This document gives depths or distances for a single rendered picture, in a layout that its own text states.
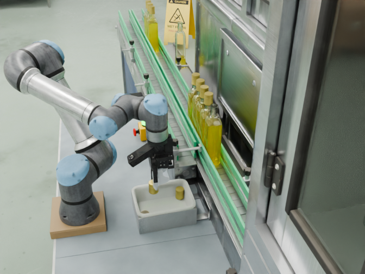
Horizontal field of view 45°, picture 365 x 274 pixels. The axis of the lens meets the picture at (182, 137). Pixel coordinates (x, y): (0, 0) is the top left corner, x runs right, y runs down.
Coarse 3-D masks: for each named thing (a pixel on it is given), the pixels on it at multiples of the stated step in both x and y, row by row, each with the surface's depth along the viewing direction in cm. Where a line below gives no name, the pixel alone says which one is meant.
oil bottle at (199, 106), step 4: (196, 104) 176; (200, 104) 174; (204, 104) 173; (196, 108) 177; (200, 108) 173; (196, 112) 178; (196, 116) 179; (196, 120) 179; (196, 124) 181; (196, 128) 181
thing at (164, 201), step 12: (180, 180) 174; (132, 192) 167; (144, 192) 172; (168, 192) 175; (144, 204) 172; (156, 204) 172; (168, 204) 172; (180, 204) 172; (192, 204) 162; (144, 216) 157
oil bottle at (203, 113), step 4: (200, 112) 171; (204, 112) 169; (208, 112) 169; (200, 116) 172; (204, 116) 169; (200, 120) 173; (204, 120) 169; (200, 124) 174; (204, 124) 170; (200, 128) 174; (200, 132) 175; (200, 136) 176
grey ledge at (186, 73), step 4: (168, 48) 276; (172, 48) 276; (168, 52) 271; (172, 52) 271; (172, 56) 266; (184, 68) 251; (188, 68) 251; (180, 72) 247; (184, 72) 247; (188, 72) 247; (192, 72) 243; (184, 76) 243; (188, 76) 243; (188, 80) 238; (188, 84) 234
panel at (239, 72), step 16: (224, 32) 176; (224, 48) 180; (240, 48) 162; (224, 64) 183; (240, 64) 165; (256, 64) 150; (224, 80) 186; (240, 80) 167; (256, 80) 152; (224, 96) 189; (240, 96) 170; (256, 96) 154; (224, 112) 190; (240, 112) 172; (256, 112) 156; (240, 128) 174
